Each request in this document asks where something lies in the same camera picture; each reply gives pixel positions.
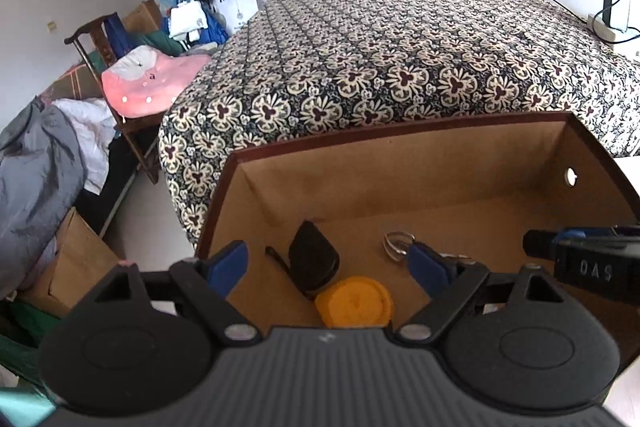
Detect plaid cloth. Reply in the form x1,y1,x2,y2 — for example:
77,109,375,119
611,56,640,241
40,64,103,105

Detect black cable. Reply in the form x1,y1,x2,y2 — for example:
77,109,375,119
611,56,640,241
510,0,592,24

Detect white garment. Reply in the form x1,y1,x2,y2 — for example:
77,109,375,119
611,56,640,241
167,1,208,42

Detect plain cardboard box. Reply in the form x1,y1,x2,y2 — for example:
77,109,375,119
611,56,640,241
17,207,126,318

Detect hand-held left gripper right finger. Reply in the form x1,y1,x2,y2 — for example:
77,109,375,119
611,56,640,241
398,243,565,346

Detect bed with patterned cover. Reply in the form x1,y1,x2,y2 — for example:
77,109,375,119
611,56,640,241
157,0,640,250

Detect white cloth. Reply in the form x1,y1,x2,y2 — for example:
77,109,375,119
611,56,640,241
52,98,118,195

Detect teal cloth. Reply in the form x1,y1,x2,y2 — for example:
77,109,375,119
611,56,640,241
0,387,56,425

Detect grey jacket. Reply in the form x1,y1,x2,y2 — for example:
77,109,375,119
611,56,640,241
0,99,88,303

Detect white storage box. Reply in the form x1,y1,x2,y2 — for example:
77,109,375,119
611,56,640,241
212,0,261,38

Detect dark green cloth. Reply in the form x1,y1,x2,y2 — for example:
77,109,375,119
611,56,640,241
137,32,186,56

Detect tan cardboard box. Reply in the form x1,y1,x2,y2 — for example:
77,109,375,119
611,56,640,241
122,0,163,35

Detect brown cardboard box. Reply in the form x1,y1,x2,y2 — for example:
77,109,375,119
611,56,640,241
194,111,640,408

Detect blue cloth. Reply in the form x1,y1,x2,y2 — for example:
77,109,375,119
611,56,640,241
102,13,128,58

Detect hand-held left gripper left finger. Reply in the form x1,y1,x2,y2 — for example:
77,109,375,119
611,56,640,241
95,241,264,351

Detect metal eyelash curler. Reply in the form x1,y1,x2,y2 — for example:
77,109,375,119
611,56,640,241
382,230,473,265

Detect black zip case with strap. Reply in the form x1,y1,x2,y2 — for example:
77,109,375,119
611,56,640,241
265,220,341,300

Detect dark wooden chair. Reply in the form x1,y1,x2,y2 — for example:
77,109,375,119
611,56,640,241
64,12,161,185

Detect orange plastic container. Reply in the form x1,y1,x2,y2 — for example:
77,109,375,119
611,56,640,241
314,275,395,329

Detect white power strip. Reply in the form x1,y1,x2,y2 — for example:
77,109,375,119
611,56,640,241
587,13,640,44

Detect green box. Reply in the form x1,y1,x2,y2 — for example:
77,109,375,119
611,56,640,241
0,302,61,348

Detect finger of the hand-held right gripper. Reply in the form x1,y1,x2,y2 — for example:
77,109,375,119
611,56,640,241
523,230,566,260

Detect black charger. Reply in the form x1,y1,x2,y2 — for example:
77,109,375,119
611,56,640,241
602,0,631,32

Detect pink cushion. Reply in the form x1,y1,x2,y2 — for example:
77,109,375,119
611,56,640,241
101,45,213,118

